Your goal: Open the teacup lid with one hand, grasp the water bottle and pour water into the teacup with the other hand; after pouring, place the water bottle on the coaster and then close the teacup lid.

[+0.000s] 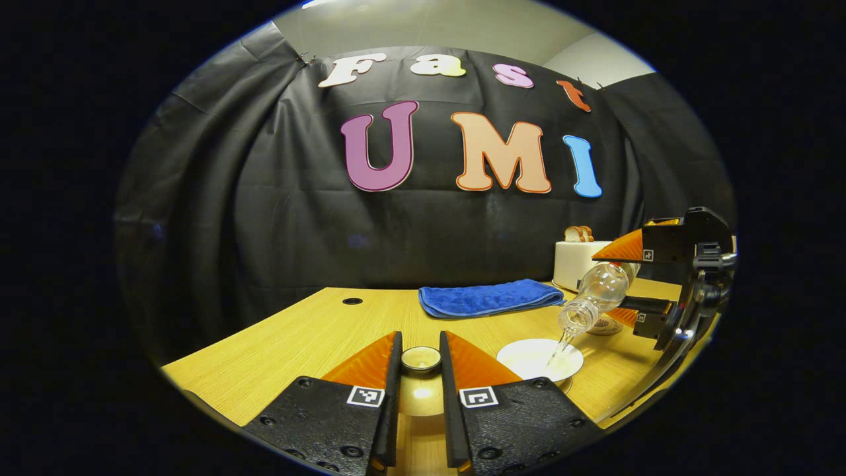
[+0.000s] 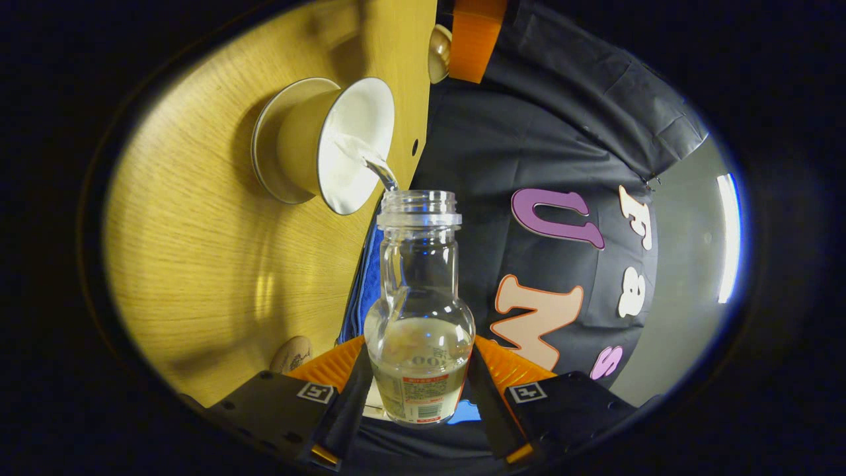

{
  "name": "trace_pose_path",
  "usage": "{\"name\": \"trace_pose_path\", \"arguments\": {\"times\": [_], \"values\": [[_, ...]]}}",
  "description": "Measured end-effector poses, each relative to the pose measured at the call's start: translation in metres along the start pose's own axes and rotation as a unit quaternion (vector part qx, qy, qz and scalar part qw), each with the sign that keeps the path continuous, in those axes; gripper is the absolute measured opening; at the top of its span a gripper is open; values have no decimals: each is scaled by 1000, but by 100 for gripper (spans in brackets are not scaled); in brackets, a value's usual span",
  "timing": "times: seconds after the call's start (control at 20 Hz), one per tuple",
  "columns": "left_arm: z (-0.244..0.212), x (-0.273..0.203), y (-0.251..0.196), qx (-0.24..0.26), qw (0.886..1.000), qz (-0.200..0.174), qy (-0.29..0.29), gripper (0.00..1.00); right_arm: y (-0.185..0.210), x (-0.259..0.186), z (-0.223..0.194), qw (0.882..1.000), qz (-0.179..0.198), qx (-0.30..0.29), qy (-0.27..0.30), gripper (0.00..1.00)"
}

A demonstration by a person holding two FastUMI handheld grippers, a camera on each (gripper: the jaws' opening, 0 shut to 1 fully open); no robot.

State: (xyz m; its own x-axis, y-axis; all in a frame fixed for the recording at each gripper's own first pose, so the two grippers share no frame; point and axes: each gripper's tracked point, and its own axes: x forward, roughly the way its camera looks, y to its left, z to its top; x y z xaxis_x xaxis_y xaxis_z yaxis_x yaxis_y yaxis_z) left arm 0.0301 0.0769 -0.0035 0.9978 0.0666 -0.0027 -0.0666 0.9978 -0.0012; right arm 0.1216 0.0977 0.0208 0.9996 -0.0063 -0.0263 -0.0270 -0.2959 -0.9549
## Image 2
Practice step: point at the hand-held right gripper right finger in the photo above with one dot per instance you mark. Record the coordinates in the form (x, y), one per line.
(489, 410)

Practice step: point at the clear plastic water bottle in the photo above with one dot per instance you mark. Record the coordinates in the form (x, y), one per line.
(420, 357)

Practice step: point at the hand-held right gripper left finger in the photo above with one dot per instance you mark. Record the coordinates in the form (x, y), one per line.
(344, 410)

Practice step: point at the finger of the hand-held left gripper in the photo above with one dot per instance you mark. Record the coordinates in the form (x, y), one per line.
(476, 39)

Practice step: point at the cream saucer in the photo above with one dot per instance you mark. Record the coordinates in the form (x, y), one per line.
(264, 145)

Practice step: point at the cream teacup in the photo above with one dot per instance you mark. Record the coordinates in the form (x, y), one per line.
(297, 152)

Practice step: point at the black backdrop cloth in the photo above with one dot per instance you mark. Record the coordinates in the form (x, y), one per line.
(529, 132)

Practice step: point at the folded blue towel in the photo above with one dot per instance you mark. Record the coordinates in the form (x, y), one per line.
(370, 284)

